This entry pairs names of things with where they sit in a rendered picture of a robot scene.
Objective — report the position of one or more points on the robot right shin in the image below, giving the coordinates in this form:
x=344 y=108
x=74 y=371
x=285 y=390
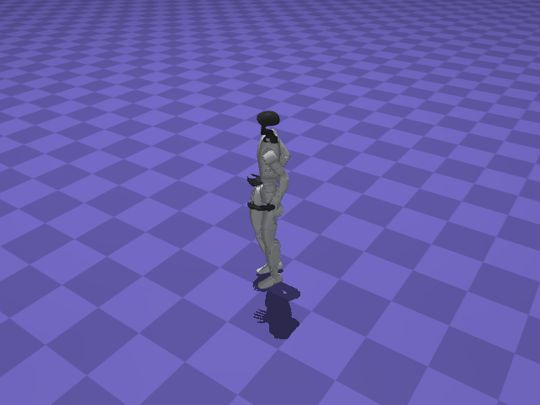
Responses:
x=260 y=242

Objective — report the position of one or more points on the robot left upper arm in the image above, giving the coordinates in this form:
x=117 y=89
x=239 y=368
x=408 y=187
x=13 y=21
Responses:
x=271 y=159

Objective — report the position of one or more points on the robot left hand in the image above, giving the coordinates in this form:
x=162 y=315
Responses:
x=267 y=207

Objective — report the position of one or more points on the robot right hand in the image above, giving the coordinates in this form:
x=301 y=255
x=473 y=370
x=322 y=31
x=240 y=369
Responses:
x=254 y=181

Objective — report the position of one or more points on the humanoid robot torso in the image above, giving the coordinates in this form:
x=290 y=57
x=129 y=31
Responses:
x=268 y=177

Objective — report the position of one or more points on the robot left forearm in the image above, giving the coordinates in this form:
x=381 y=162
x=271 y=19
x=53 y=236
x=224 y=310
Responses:
x=279 y=192

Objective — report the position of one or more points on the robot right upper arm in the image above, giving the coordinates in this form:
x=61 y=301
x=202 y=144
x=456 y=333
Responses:
x=284 y=153

